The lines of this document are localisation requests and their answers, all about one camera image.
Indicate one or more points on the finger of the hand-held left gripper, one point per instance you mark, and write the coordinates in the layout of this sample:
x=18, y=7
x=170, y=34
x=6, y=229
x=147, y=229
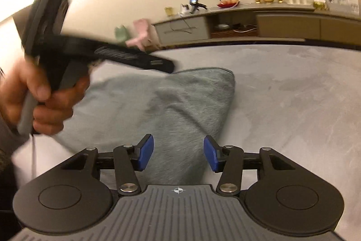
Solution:
x=160, y=64

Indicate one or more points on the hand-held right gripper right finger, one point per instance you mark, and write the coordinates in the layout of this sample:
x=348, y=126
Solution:
x=213, y=153

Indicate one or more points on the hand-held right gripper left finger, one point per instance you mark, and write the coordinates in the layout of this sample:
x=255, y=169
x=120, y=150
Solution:
x=145, y=152

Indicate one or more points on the grey sweatshirt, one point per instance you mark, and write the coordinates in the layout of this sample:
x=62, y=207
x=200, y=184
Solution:
x=183, y=105

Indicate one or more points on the person's left hand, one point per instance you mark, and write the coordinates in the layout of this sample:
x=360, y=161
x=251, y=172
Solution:
x=53, y=111

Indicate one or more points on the pink plastic chair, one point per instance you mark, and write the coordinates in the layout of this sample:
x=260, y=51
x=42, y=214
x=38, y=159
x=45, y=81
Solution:
x=141, y=29

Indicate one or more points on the green plastic chair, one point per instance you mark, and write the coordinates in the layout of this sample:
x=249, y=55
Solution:
x=121, y=33

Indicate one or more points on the white power strip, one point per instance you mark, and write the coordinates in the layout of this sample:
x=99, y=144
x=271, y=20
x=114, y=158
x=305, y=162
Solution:
x=184, y=10

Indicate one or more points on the spare hand-held gripper device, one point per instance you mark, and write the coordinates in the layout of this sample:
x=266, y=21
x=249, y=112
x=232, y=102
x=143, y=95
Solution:
x=196, y=3

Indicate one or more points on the red fruit plate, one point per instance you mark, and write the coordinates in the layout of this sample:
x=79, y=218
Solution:
x=228, y=5

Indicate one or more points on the long grey sideboard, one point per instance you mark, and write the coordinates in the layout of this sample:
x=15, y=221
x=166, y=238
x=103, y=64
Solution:
x=287, y=26

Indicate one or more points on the gold tissue box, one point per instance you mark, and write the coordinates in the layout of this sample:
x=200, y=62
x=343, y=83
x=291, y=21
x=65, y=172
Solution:
x=318, y=3

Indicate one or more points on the grey storage box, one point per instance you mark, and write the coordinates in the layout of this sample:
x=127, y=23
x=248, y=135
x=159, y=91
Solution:
x=334, y=5

